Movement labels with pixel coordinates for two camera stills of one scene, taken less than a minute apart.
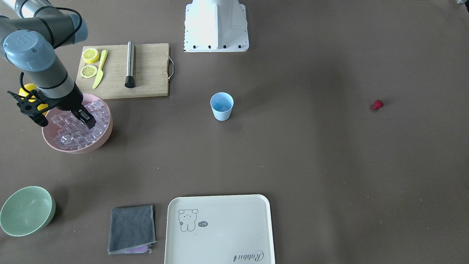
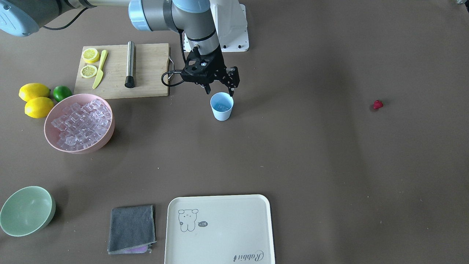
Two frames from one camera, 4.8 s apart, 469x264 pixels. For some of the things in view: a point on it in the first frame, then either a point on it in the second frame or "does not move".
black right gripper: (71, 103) -> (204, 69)
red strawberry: (377, 104) does not move
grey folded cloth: (132, 230) does not move
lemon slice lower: (88, 71) does not move
